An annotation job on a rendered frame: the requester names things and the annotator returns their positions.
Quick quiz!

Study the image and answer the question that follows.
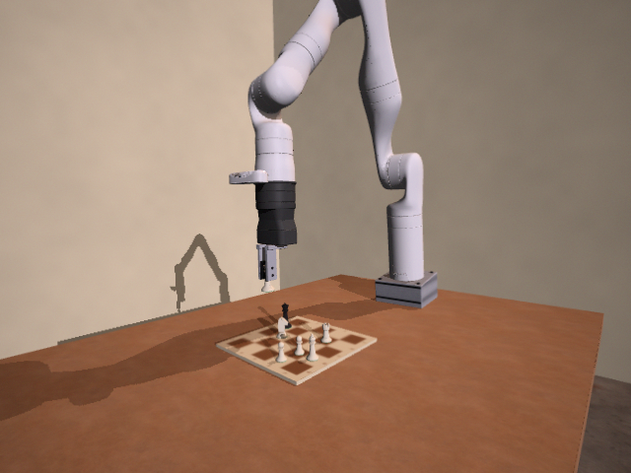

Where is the wooden chessboard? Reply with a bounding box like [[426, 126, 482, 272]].
[[216, 316, 377, 385]]

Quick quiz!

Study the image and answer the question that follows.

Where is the black chess queen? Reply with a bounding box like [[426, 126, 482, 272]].
[[282, 303, 292, 329]]

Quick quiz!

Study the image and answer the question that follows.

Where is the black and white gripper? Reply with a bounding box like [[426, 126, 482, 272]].
[[229, 153, 297, 281]]

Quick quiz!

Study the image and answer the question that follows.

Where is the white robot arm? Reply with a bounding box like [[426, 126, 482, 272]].
[[247, 0, 424, 281]]

